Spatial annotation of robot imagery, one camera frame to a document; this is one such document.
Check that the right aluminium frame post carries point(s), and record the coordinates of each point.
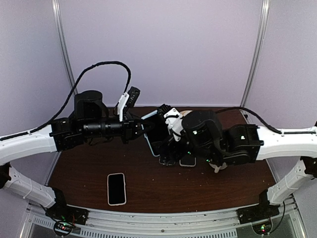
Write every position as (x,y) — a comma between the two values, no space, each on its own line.
(257,50)

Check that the light blue phone case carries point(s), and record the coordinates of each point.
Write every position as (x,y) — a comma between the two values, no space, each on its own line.
(154,137)

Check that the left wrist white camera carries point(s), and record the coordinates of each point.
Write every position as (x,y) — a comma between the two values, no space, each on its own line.
(126,101)

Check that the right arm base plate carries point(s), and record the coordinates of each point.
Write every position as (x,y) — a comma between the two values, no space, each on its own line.
(257,212)

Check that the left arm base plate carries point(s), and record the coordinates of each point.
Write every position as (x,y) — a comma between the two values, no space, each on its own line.
(72,215)

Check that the aluminium frame post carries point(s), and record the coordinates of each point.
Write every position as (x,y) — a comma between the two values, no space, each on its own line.
(62,42)
(257,50)

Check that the aluminium front rail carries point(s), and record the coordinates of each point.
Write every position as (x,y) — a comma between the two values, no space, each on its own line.
(222,223)

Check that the left aluminium frame post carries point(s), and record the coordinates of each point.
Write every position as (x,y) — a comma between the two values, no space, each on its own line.
(62,42)

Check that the light blue smartphone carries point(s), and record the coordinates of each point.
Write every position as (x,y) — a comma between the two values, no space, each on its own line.
(164,130)

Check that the beige ceramic saucer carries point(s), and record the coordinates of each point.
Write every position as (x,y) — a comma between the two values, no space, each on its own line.
(184,113)

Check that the cream ceramic mug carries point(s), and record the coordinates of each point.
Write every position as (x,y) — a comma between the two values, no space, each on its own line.
(217,168)

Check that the white phone case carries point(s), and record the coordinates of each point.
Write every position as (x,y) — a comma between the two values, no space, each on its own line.
(187,166)

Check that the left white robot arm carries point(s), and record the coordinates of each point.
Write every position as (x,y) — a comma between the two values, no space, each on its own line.
(58,135)

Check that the pink phone case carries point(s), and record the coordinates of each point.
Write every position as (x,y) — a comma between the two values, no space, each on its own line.
(108,193)

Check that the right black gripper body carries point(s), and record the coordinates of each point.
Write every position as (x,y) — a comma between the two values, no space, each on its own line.
(204,153)

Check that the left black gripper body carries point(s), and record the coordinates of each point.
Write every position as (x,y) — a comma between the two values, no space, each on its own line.
(91,129)

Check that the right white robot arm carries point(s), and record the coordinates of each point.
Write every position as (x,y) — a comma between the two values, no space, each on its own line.
(248,143)

